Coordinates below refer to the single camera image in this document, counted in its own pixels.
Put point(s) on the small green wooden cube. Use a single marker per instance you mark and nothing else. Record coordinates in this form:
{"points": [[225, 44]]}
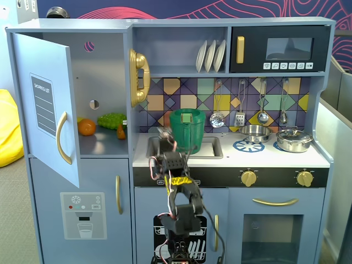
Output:
{"points": [[186, 117]]}

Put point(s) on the light blue desk divider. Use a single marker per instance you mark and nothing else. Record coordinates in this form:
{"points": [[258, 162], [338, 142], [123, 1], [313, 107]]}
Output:
{"points": [[334, 129]]}

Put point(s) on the orange toy carrot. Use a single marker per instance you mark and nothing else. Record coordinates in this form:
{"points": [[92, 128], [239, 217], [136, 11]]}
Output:
{"points": [[121, 132]]}

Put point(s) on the open steel toy pot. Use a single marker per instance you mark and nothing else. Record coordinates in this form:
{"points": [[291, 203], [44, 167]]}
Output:
{"points": [[255, 133]]}

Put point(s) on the green toy grapes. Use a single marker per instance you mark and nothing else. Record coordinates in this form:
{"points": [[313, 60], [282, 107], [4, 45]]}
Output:
{"points": [[111, 120]]}

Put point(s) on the yellow beanbag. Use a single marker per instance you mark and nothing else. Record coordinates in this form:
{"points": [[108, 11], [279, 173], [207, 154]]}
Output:
{"points": [[8, 132]]}

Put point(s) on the white toy plate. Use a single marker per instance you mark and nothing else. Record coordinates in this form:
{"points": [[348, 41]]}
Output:
{"points": [[200, 56], [220, 55], [211, 56]]}

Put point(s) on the black dome object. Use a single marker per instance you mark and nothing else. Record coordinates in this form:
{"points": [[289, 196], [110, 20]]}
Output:
{"points": [[56, 12]]}

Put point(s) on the steel toy spoon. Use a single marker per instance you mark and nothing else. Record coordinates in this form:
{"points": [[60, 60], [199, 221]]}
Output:
{"points": [[283, 117]]}

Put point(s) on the gold toy telephone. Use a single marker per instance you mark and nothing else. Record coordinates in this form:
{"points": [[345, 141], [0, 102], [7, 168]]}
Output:
{"points": [[138, 59]]}

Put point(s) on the blue wooden toy kitchen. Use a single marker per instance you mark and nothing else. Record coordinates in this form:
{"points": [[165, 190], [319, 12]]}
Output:
{"points": [[181, 44]]}

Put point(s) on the toy oven window door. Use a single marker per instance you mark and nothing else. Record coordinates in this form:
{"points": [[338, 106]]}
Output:
{"points": [[239, 209]]}

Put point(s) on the lidded steel toy pot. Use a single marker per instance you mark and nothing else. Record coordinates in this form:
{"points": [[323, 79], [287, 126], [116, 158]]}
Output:
{"points": [[294, 143]]}

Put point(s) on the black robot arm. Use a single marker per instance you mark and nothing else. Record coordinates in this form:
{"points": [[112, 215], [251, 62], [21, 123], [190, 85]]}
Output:
{"points": [[187, 220]]}

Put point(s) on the gold stove knob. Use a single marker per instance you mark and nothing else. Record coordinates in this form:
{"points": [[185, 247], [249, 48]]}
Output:
{"points": [[304, 178], [248, 178]]}

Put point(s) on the steel slotted spatula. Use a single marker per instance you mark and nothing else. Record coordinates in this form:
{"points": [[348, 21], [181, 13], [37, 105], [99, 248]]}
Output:
{"points": [[239, 119]]}

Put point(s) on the steel slotted skimmer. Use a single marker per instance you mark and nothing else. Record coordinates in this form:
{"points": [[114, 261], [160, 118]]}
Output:
{"points": [[217, 120]]}

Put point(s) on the steel toy ladle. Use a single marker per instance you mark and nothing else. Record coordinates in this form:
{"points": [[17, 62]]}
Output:
{"points": [[262, 117]]}

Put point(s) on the grey toy sink basin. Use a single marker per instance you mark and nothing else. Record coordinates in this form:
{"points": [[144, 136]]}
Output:
{"points": [[211, 147]]}

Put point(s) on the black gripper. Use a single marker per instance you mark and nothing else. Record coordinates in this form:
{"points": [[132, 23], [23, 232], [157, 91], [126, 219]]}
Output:
{"points": [[165, 136]]}

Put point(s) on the orange toy fruit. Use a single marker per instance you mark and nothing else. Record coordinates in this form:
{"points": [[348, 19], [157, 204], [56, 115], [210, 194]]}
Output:
{"points": [[87, 127]]}

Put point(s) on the dishwasher print door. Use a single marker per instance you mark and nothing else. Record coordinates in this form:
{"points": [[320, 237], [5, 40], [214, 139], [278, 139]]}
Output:
{"points": [[145, 203]]}

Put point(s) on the shopping list cabinet door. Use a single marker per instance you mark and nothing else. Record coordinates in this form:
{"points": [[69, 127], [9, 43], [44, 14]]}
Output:
{"points": [[44, 63]]}

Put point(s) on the water dispenser print door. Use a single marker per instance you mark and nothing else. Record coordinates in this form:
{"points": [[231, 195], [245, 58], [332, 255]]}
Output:
{"points": [[96, 178]]}

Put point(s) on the black toy microwave door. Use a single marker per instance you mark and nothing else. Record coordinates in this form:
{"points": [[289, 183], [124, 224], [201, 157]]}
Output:
{"points": [[255, 49]]}

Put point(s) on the yellow toy fruit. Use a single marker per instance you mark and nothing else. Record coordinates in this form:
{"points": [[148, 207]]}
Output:
{"points": [[80, 120]]}

